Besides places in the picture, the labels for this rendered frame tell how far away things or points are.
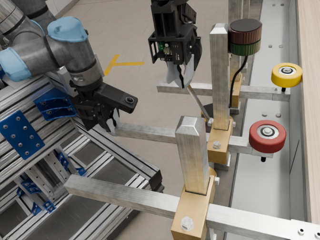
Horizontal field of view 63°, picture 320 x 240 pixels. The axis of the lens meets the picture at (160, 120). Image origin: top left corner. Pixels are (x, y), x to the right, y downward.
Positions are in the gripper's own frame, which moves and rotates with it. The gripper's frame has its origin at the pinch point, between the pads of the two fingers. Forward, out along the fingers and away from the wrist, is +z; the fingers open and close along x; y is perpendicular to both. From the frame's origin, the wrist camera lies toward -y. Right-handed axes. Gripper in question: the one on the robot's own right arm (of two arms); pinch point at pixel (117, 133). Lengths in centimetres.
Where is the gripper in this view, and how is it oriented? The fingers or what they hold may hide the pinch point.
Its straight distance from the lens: 81.9
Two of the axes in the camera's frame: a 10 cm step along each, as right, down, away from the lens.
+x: -3.2, 6.9, -6.5
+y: -9.3, -1.0, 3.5
